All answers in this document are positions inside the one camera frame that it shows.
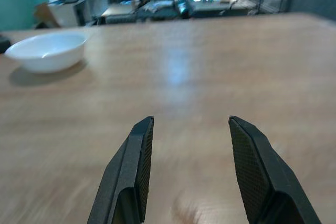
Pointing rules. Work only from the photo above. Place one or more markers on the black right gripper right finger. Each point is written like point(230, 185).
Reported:
point(262, 171)

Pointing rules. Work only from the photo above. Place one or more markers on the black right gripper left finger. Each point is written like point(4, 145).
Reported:
point(126, 169)

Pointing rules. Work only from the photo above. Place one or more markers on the white round bowl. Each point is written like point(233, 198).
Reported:
point(44, 61)

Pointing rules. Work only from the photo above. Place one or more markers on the low dark table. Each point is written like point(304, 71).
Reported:
point(118, 14)

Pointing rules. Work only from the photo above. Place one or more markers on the white shelf unit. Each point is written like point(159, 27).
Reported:
point(65, 11)

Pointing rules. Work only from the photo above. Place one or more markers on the small black box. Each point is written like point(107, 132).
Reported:
point(4, 43)

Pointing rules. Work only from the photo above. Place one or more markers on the brown cardboard box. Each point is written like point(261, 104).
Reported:
point(44, 12)

